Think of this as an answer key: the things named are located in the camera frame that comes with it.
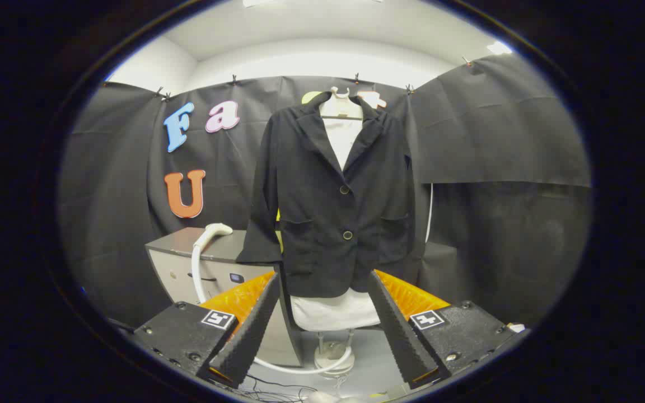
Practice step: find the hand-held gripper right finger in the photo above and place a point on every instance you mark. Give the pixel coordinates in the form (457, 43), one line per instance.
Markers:
(398, 330)

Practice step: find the black backdrop cloth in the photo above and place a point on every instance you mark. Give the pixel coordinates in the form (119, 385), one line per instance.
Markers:
(496, 140)

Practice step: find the white mannequin torso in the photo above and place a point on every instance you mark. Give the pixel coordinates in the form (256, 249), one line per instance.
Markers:
(333, 310)

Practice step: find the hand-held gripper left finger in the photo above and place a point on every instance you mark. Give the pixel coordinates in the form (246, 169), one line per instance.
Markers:
(252, 330)

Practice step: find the white mannequin stand base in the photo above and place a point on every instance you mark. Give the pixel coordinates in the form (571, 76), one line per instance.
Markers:
(331, 354)

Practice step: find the black blazer jacket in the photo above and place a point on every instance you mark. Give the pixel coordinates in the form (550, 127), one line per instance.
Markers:
(322, 212)

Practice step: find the grey cabinet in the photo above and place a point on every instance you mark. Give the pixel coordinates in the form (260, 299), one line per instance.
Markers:
(182, 274)

